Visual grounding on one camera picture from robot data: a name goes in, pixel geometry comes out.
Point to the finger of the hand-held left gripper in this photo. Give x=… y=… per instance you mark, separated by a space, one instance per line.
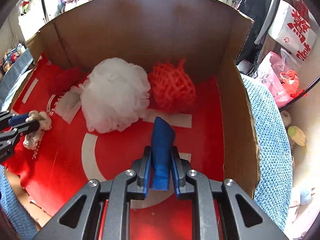
x=17 y=120
x=27 y=127

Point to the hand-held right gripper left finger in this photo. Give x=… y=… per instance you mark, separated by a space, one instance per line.
x=147 y=177

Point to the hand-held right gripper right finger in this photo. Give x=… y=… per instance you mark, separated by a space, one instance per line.
x=175 y=177

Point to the blue cloth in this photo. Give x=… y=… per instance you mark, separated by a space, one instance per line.
x=161 y=150

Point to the red mesh bath pouf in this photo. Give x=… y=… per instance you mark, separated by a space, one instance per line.
x=172 y=87

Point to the white mesh bath pouf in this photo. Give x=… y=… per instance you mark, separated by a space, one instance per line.
x=112 y=92

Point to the cardboard box with red lining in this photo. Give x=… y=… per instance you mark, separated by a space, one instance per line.
x=150 y=30

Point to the side table with blue cloth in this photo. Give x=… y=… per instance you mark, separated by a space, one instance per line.
x=15 y=70

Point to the assorted table clutter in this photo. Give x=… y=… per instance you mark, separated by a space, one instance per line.
x=12 y=56

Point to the white wardrobe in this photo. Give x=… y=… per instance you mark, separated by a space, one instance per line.
x=32 y=25

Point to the blue knitted blanket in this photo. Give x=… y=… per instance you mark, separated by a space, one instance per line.
x=270 y=142

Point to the hanging plush toy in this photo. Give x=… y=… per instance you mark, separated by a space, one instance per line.
x=25 y=5

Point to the yellow green plush toy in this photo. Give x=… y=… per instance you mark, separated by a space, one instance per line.
x=297 y=135

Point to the light blue plush toy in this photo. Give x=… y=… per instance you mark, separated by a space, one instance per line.
x=305 y=196

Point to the patterned hanging bag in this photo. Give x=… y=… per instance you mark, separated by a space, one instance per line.
x=75 y=1

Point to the pink plastic bag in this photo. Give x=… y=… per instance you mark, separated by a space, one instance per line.
x=267 y=75

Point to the black clothes rack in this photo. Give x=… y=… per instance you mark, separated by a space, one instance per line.
x=300 y=94

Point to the red plastic bag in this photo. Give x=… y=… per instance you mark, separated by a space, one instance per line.
x=290 y=80

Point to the dark jacket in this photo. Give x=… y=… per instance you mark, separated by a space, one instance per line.
x=255 y=10

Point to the white red-printed shopping bag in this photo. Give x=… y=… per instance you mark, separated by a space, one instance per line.
x=282 y=25

